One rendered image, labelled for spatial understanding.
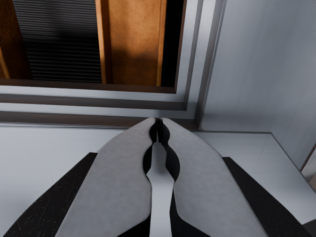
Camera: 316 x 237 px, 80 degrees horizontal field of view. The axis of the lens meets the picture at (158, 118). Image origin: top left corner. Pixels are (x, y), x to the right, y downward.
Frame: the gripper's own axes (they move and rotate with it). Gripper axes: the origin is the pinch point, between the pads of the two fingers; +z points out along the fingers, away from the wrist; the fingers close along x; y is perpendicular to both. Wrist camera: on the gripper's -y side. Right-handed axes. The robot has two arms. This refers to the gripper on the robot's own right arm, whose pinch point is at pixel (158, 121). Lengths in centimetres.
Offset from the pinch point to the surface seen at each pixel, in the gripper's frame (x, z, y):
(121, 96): -2.9, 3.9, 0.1
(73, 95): -6.7, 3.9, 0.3
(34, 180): -9.6, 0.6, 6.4
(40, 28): -22.8, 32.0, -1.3
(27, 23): -25.3, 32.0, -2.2
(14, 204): -12.0, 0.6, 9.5
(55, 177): -7.9, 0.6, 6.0
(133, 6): -3.3, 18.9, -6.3
